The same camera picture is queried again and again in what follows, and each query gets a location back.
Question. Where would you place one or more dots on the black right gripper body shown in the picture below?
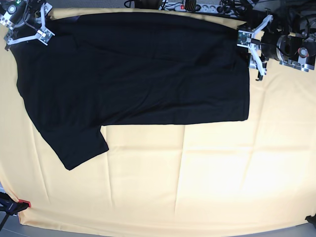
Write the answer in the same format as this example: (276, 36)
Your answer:
(30, 10)

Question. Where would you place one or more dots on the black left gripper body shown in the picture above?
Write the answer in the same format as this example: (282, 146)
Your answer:
(269, 44)

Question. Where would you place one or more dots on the black T-shirt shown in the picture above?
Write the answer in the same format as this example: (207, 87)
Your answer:
(129, 69)

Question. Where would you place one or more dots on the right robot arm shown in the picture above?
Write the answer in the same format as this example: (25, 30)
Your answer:
(17, 13)

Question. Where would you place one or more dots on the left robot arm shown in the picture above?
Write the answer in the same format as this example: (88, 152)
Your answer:
(294, 45)

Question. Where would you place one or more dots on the white power strip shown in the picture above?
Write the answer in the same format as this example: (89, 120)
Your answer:
(192, 6)

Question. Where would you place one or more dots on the yellow table cloth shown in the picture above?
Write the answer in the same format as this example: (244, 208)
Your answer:
(202, 180)

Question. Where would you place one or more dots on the black corner clamp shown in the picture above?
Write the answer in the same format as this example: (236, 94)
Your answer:
(312, 220)

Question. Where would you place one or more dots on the blue red table clamp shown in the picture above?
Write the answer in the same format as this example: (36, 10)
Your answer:
(10, 207)

